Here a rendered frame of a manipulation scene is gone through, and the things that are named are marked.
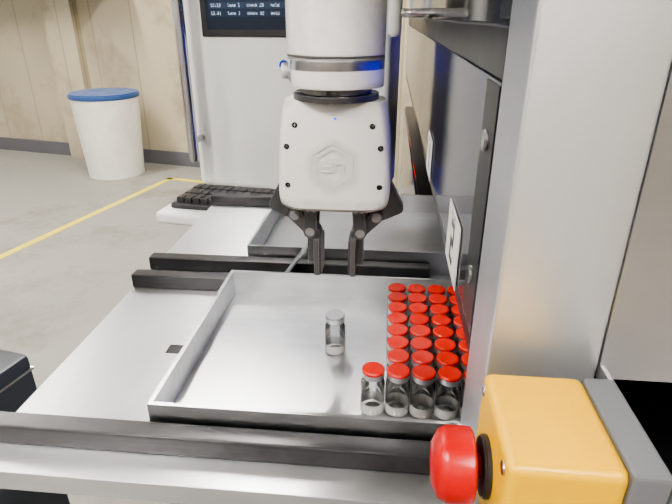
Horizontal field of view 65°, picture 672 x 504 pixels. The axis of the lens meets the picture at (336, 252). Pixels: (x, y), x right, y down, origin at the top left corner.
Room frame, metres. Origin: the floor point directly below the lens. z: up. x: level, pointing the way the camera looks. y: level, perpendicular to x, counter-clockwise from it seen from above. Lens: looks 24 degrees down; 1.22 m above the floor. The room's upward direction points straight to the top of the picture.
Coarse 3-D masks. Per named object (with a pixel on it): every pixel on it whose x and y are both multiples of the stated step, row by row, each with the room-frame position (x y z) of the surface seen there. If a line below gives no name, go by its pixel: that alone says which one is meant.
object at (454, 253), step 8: (456, 216) 0.45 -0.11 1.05; (448, 224) 0.50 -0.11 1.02; (456, 224) 0.44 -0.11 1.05; (448, 232) 0.49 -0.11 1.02; (456, 232) 0.44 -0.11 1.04; (448, 240) 0.48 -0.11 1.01; (456, 240) 0.43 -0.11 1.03; (448, 248) 0.48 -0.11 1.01; (456, 248) 0.43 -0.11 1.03; (448, 256) 0.47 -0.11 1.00; (456, 256) 0.42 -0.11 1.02; (448, 264) 0.47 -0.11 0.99; (456, 264) 0.42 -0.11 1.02; (456, 272) 0.42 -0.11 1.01
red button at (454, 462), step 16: (448, 432) 0.22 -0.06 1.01; (464, 432) 0.22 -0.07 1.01; (432, 448) 0.21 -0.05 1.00; (448, 448) 0.21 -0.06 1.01; (464, 448) 0.21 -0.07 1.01; (432, 464) 0.21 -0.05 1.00; (448, 464) 0.20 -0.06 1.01; (464, 464) 0.20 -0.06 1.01; (480, 464) 0.21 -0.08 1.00; (432, 480) 0.20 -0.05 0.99; (448, 480) 0.20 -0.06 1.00; (464, 480) 0.19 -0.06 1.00; (448, 496) 0.19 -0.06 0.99; (464, 496) 0.19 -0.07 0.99
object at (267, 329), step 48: (240, 288) 0.61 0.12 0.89; (288, 288) 0.60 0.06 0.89; (336, 288) 0.60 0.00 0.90; (384, 288) 0.59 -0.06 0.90; (192, 336) 0.46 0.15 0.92; (240, 336) 0.51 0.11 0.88; (288, 336) 0.51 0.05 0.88; (384, 336) 0.51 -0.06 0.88; (192, 384) 0.42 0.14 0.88; (240, 384) 0.42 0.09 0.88; (288, 384) 0.42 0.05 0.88; (336, 384) 0.42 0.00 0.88; (336, 432) 0.34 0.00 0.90; (384, 432) 0.34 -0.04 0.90; (432, 432) 0.33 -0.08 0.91
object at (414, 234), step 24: (336, 216) 0.90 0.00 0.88; (408, 216) 0.90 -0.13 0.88; (432, 216) 0.90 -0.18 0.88; (264, 240) 0.78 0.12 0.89; (288, 240) 0.79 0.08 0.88; (336, 240) 0.79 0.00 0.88; (384, 240) 0.79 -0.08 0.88; (408, 240) 0.79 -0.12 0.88; (432, 240) 0.79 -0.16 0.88; (432, 264) 0.67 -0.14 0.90
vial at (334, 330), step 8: (328, 320) 0.47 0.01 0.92; (344, 320) 0.48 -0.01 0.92; (328, 328) 0.47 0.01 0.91; (336, 328) 0.47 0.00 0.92; (344, 328) 0.48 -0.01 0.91; (328, 336) 0.47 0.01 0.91; (336, 336) 0.47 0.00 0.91; (344, 336) 0.48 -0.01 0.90; (328, 344) 0.47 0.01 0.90; (336, 344) 0.47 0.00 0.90; (344, 344) 0.48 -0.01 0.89; (328, 352) 0.47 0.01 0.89; (336, 352) 0.47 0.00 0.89
